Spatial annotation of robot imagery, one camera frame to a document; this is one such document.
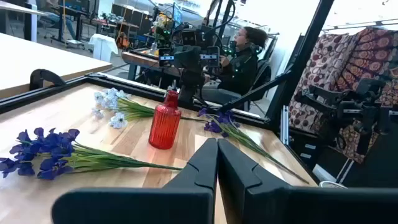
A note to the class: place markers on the small purple flower bunch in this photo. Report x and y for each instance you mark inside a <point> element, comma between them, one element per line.
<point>224,118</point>

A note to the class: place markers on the black background robot rig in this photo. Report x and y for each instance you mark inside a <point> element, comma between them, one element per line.
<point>189,62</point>

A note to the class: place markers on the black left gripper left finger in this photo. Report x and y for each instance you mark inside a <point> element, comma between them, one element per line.
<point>186,199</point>

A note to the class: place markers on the white table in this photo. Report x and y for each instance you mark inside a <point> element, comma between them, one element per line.
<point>18,7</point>

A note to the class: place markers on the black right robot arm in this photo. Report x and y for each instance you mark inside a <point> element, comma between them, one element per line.
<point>317,99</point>

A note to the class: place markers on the black curved chair back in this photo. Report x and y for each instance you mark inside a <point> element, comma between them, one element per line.
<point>43,74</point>

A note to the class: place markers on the maroon circle-patterned cloth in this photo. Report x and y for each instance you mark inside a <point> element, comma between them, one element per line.
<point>320,68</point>

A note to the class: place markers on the light wood desk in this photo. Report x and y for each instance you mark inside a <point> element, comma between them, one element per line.
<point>46,62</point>

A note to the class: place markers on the wooden background workbench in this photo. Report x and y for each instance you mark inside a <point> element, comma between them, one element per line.
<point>140,59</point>

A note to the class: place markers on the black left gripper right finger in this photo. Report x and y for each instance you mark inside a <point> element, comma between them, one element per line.
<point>264,202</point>

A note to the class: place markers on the white flower bunch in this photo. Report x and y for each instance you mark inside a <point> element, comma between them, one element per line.
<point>118,121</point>

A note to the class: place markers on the red ribbed glass vase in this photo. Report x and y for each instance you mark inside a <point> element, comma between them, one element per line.
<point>164,124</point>

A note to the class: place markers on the white draped cloth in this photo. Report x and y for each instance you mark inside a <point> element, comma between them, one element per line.
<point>102,46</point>

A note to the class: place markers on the orange mandala-patterned cloth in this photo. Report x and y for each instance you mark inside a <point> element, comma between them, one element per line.
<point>373,53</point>

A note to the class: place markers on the large purple flower bunch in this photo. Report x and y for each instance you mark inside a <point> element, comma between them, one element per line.
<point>56,144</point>

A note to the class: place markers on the black aluminium table frame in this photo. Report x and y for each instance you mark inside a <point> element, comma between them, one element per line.
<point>124,84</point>

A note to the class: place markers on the person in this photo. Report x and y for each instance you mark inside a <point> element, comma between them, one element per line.
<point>239,71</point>

